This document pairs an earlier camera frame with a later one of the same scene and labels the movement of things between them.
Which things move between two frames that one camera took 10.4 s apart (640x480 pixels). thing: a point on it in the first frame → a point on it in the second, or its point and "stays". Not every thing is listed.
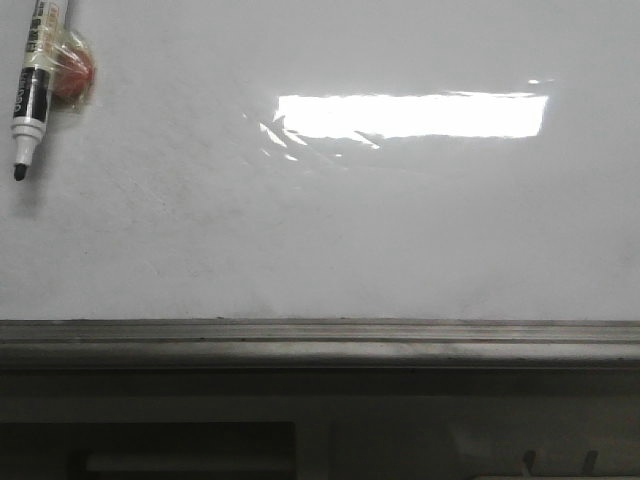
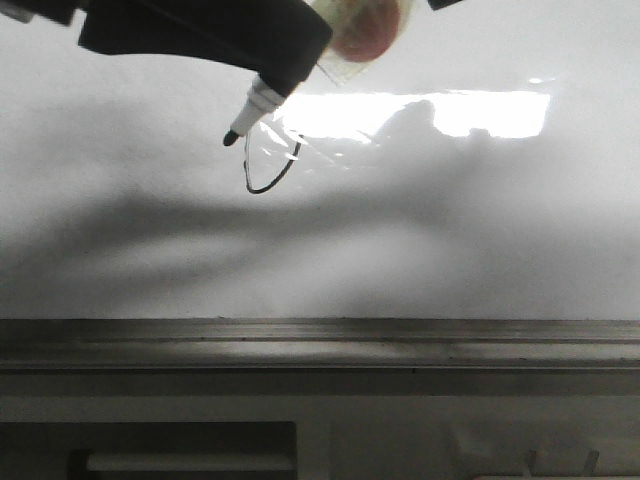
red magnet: [72, 71] → [365, 33]
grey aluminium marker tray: [479, 344] stays
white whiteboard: [331, 161] stays
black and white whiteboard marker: [32, 110] → [260, 101]
